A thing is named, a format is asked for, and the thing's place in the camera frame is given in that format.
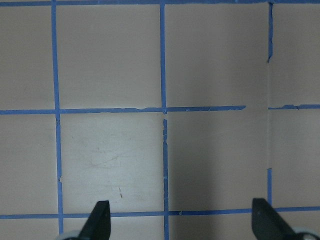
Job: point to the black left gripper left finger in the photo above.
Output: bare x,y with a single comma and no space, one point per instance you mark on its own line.
98,224

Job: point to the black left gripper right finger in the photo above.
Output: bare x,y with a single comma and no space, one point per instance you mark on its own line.
267,224

